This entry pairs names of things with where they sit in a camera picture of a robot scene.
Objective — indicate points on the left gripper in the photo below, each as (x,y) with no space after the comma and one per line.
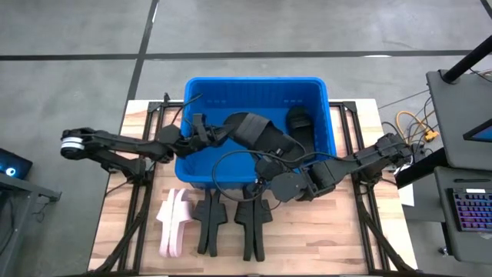
(194,142)

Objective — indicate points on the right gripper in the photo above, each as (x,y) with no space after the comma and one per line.
(265,184)

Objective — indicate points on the large black slide sandal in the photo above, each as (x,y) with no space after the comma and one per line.
(261,134)
(301,127)

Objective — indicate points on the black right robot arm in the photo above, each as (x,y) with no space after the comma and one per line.
(346,165)

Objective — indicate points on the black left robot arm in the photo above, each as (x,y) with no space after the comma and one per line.
(115,145)

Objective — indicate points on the blue plastic bin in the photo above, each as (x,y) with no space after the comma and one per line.
(196,169)

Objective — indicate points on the white paper sheet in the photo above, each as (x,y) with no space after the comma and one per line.
(407,194)

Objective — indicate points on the black desk support bar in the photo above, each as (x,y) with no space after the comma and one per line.
(419,169)

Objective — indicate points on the yellow plug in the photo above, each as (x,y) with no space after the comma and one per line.
(431,135)

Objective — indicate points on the grey desk with keyboard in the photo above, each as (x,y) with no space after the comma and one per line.
(461,246)

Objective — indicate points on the black device with blue light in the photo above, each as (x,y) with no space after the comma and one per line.
(11,163)

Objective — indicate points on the grey metal cart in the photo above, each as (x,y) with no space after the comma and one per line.
(19,200)

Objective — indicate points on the grey desk with pole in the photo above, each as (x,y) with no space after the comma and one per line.
(457,115)

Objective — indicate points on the backlit black keyboard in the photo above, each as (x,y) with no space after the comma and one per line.
(473,209)

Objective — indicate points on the black framed monitor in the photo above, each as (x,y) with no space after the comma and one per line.
(480,134)

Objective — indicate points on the black pole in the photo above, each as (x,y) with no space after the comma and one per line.
(469,57)

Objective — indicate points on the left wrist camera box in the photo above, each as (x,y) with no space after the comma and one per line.
(200,123)

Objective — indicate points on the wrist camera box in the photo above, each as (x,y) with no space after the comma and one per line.
(200,123)
(269,167)

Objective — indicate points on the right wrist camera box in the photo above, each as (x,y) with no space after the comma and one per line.
(269,167)

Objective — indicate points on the black aluminium table frame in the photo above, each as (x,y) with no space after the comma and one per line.
(385,246)

